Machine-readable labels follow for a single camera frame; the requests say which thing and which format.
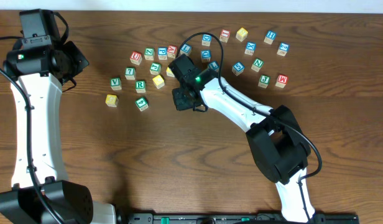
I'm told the red U block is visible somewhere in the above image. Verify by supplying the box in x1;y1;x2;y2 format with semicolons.
130;51;142;65

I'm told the yellow G block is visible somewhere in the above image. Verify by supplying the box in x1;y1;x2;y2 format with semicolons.
105;95;119;107

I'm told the blue H block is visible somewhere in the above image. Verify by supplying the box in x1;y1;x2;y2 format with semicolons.
264;30;277;45

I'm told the red M block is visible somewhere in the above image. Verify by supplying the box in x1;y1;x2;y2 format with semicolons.
275;74;288;88

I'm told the blue X block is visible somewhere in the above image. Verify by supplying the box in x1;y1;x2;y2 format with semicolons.
244;42;256;55

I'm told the green J block right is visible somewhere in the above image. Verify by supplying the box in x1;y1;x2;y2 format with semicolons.
258;75;270;88

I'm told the yellow K block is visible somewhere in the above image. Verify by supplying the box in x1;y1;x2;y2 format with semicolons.
166;67;175;77

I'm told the red I block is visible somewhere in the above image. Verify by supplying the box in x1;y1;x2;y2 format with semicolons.
219;29;231;43

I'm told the green 7 block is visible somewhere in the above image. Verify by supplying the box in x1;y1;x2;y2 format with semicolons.
124;67;136;80

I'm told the blue L block upper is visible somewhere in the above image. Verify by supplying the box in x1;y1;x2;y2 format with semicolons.
180;44;192;56

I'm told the blue l block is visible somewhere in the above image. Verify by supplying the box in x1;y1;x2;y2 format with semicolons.
208;61;219;72
180;44;192;56

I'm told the green j block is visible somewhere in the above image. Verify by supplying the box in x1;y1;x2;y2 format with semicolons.
150;62;162;75
258;75;270;88

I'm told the blue P block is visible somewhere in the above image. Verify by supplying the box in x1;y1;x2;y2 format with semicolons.
157;47;167;60

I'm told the blue d block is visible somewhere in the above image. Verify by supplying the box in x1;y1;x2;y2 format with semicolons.
201;34;211;47
201;50;211;63

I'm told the green V block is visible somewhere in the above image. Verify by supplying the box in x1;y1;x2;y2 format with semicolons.
110;77;122;91

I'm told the green Z block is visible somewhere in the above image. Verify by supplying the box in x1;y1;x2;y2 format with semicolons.
144;47;155;60

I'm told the yellow C block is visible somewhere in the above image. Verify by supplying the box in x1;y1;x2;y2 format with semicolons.
152;75;165;89

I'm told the blue D block upper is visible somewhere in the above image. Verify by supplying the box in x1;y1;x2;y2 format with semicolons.
201;34;211;47

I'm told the blue D block lower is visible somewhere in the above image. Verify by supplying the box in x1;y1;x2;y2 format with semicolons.
201;50;211;63

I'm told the yellow 6 block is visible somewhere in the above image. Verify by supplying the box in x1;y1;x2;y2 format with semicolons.
236;27;248;42

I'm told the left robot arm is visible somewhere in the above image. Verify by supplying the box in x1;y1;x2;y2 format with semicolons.
0;41;117;223

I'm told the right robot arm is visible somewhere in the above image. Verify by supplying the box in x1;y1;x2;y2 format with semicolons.
172;68;317;223

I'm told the green 4 block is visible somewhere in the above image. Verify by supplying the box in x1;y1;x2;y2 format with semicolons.
135;97;149;111

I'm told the blue L block lower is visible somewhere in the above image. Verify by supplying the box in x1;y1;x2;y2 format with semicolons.
208;61;219;72

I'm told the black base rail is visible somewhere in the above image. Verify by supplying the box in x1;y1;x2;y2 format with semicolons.
116;213;360;224

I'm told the green J block left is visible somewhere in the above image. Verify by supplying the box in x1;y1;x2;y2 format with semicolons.
150;62;162;75

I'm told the blue 5 block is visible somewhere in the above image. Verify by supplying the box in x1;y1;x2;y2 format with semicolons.
232;62;245;76

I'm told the red A block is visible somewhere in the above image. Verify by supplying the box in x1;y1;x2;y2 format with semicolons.
167;45;178;58

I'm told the green R block left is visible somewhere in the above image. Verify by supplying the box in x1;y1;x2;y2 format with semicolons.
136;80;146;93

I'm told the blue 2 block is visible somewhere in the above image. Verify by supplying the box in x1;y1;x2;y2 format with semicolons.
277;42;290;57

